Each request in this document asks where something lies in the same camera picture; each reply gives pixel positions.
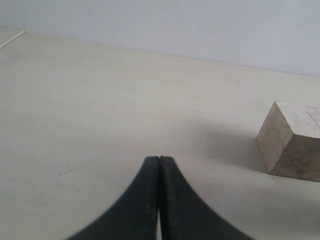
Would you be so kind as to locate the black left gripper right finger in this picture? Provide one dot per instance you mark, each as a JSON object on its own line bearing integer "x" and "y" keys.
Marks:
{"x": 183, "y": 214}

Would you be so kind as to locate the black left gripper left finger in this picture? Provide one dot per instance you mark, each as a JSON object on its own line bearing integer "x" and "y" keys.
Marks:
{"x": 134, "y": 216}

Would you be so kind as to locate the largest wooden cube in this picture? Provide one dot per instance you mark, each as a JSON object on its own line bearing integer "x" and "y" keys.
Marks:
{"x": 289, "y": 141}

